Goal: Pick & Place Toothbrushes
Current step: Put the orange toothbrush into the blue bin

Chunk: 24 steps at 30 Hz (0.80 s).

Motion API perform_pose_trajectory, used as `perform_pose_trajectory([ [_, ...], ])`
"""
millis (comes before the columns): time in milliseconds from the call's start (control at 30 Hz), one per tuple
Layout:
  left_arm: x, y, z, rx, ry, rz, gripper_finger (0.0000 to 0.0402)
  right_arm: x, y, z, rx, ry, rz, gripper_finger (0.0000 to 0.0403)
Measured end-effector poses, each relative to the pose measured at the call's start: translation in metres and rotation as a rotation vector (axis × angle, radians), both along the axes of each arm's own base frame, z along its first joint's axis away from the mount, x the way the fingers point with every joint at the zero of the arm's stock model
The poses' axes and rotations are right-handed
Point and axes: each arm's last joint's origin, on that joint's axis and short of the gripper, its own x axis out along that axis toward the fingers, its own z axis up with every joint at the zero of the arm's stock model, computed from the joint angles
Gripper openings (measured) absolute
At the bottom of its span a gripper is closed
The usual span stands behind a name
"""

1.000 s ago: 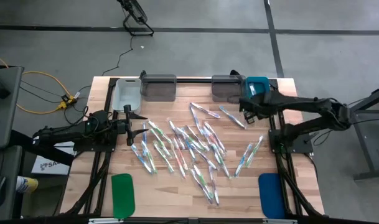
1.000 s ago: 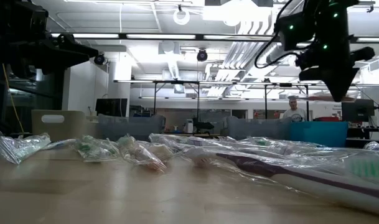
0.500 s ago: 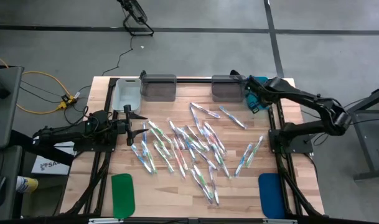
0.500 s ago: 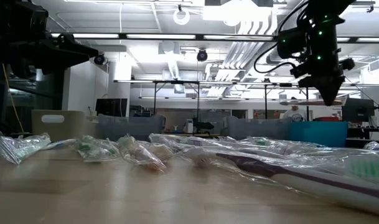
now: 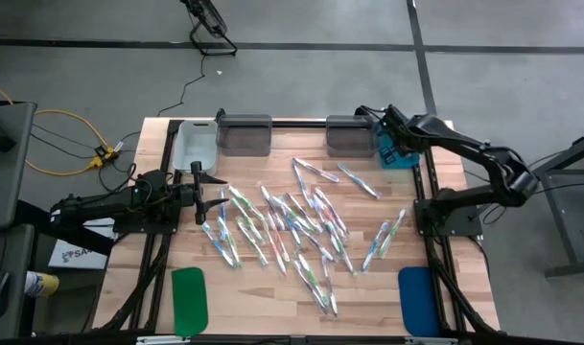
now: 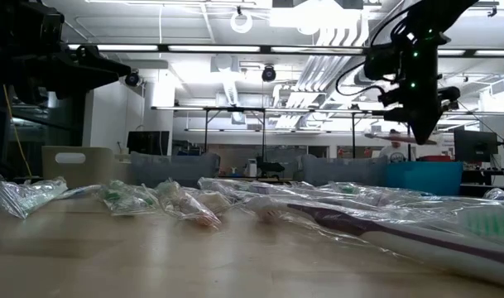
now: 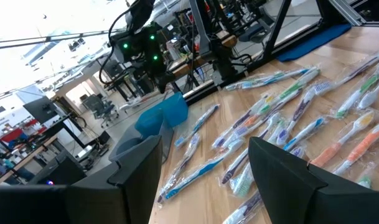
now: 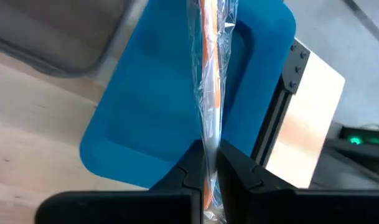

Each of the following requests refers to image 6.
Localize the white plastic bin with handle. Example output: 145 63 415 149
41 145 117 190

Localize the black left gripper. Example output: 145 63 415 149
23 44 133 104

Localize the black monitor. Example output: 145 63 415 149
126 130 170 156
454 130 499 164

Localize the purple toothbrush in clear wrapper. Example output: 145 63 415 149
251 194 504 286

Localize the white ring ceiling lamp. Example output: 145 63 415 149
229 10 254 34

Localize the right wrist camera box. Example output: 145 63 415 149
362 47 401 82

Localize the person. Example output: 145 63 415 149
377 128 418 163

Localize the orange toothbrush in clear wrapper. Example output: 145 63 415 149
156 180 223 228

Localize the teal plastic bin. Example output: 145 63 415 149
386 161 463 196

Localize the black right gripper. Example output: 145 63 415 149
377 78 462 145

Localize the yellow cable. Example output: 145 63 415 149
2 84 33 177

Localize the blue toothbrush in clear wrapper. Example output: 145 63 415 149
55 185 103 200

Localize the clear grey plastic bin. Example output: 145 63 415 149
129 151 222 190
300 154 389 187

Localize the black metal frame rig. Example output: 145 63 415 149
151 105 414 161

